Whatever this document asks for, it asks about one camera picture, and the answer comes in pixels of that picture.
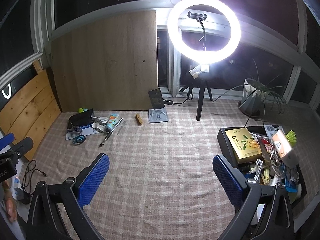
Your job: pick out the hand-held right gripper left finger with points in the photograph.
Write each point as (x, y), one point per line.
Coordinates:
(95, 177)

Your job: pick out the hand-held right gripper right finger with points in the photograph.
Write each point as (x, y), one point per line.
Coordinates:
(227, 180)

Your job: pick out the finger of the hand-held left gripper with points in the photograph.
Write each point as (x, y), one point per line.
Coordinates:
(6, 140)
(22, 145)

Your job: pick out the black tray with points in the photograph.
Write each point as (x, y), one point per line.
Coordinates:
(226, 145)

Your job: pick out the thin metal needle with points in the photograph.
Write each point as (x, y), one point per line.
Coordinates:
(121, 127)

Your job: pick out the person's left hand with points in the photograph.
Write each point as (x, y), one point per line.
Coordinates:
(11, 206)

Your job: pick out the white power strip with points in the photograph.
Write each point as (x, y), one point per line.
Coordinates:
(16, 182)

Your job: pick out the black power adapter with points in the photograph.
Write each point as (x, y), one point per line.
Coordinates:
(23, 197)

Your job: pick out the yellow tea box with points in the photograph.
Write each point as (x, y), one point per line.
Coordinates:
(243, 145)

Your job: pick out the pine wood board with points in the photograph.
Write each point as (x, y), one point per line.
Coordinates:
(30, 105)

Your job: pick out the blue and white card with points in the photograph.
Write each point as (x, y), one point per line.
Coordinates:
(87, 132)

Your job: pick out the dark pen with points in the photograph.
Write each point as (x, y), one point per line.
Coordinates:
(111, 132)

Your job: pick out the red snack packet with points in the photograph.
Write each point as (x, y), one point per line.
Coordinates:
(265, 146)

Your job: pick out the colourful tube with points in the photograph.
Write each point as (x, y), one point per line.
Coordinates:
(112, 122)

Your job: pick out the black pouch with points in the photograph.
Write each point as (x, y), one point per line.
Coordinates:
(81, 118)

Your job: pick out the blue packet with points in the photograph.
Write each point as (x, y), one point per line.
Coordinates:
(291, 183)

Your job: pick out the glossy reflective packet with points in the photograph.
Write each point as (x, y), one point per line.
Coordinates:
(282, 145)

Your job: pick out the white barcode packet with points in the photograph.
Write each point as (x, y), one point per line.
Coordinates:
(271, 130)

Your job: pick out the checked tablecloth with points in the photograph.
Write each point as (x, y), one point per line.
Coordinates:
(160, 155)

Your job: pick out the wooden clothespin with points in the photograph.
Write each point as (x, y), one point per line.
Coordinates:
(138, 119)

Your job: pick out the lime green shuttlecock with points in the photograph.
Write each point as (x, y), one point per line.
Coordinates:
(291, 137)

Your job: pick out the grey sachet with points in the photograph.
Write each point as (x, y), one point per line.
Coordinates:
(158, 115)

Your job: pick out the black power strip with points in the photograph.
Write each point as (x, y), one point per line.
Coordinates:
(167, 101)

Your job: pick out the black leaflet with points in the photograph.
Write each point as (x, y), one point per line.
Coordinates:
(155, 98)

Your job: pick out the beige wooden panel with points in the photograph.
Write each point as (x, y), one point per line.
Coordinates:
(105, 67)

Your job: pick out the crumpled white tissue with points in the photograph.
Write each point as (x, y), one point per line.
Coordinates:
(198, 70)

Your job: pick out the black gooseneck phone holder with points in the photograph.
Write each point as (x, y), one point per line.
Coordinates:
(197, 15)

